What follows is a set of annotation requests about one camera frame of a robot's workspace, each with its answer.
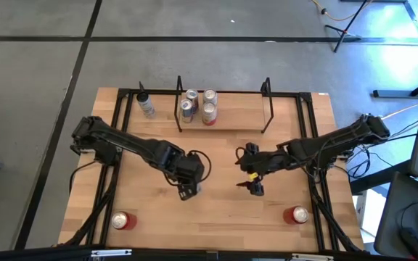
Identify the black crossbeam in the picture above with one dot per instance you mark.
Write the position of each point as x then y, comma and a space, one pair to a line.
194, 255

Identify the desk leg with grey foot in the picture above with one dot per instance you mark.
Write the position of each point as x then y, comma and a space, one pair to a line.
394, 94

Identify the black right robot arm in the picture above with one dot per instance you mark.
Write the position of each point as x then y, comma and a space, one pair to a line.
332, 141

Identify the black tripod stand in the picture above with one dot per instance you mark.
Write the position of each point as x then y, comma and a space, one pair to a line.
351, 29

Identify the black aluminium table frame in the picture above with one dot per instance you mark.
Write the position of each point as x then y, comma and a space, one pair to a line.
158, 90

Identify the white box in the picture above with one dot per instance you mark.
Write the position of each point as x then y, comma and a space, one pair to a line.
366, 214

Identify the black computer mouse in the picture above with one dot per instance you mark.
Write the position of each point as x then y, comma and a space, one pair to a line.
414, 241

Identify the black corner bracket plate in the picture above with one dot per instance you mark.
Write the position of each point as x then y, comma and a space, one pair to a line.
306, 97
123, 93

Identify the dark grey desk surface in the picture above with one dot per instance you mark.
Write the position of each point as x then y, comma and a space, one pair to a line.
394, 217

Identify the black desk crossbar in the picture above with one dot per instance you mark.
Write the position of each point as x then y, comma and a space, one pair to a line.
379, 177

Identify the silver bracket plate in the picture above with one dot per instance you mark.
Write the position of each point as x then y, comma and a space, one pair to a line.
111, 252
312, 257

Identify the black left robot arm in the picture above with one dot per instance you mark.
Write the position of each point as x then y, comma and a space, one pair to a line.
136, 143

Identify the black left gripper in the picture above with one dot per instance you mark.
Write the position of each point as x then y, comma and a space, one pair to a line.
189, 168

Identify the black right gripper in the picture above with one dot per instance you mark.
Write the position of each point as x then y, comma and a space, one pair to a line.
256, 161

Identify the blue silver beverage can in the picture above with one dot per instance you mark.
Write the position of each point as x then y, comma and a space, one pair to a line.
192, 95
186, 108

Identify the black upright post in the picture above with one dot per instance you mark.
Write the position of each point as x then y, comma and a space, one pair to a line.
141, 87

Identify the silver red beverage can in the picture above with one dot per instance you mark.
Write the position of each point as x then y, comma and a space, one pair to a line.
210, 96
209, 112

